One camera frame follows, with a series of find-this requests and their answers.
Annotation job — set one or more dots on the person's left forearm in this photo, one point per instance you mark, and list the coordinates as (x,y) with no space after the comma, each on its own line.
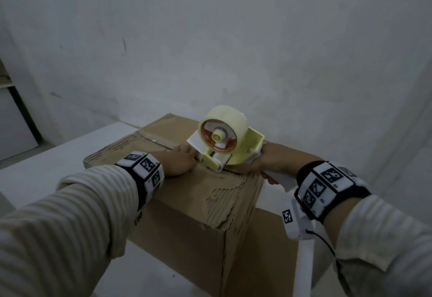
(67,219)

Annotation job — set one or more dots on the black marker wristband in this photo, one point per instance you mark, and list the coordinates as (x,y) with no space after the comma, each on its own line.
(145,175)
(330,189)

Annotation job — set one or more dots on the person's right forearm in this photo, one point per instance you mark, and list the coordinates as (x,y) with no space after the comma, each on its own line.
(388,246)

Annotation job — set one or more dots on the yellow tape dispenser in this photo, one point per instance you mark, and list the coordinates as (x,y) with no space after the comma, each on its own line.
(248,146)

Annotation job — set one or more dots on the person's left hand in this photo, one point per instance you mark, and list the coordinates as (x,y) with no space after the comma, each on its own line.
(179,162)

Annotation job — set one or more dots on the person's right hand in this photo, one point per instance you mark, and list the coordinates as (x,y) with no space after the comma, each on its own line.
(283,165)

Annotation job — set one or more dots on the brown cardboard box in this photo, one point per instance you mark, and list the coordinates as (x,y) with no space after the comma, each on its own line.
(182,226)

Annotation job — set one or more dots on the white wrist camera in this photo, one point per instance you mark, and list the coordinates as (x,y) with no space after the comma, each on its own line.
(138,217)
(295,222)

